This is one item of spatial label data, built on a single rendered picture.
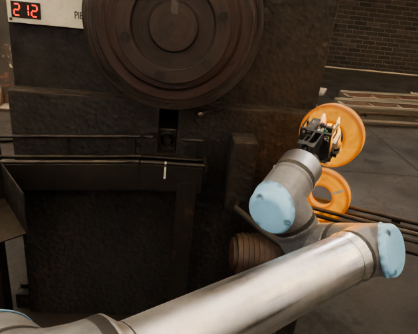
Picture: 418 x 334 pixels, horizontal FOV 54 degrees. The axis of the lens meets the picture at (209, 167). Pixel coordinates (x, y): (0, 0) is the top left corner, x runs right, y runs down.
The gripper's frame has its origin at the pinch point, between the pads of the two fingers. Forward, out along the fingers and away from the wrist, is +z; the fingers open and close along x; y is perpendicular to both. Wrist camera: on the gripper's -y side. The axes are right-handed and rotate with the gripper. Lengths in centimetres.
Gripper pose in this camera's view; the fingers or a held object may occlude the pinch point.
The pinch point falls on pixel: (332, 128)
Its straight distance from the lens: 105.9
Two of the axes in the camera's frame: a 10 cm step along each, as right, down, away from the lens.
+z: 5.3, -5.4, 6.5
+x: -8.5, -3.0, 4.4
